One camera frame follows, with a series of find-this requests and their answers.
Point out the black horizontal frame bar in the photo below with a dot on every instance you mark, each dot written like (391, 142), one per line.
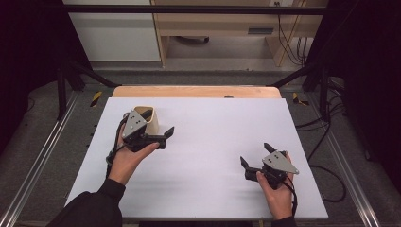
(189, 9)

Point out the black curtain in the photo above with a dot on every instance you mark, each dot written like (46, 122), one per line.
(372, 78)
(28, 63)

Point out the white cabinet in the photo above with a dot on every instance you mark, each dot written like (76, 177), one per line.
(116, 34)

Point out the beige square cup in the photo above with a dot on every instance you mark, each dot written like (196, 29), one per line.
(154, 124)

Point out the aluminium floor rail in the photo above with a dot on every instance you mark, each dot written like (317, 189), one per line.
(346, 170)
(38, 164)

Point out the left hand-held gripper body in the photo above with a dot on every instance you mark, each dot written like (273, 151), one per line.
(134, 127)

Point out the person's right hand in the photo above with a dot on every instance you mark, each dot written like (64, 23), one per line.
(279, 200)

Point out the yellow black floor tape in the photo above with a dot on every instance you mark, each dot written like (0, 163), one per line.
(96, 98)
(296, 98)

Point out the light wooden desk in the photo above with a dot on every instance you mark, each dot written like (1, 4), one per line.
(220, 23)

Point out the black metal stand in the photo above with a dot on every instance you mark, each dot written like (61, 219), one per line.
(61, 91)
(323, 94)

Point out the wooden table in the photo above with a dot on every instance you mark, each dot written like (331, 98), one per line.
(189, 92)

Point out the grey desk socket strip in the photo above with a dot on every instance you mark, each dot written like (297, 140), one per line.
(260, 31)

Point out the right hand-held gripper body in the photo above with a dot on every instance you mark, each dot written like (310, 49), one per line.
(279, 163)

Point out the person's left hand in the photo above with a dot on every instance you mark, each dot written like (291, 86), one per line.
(126, 164)

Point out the white table board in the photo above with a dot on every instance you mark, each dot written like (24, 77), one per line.
(205, 126)

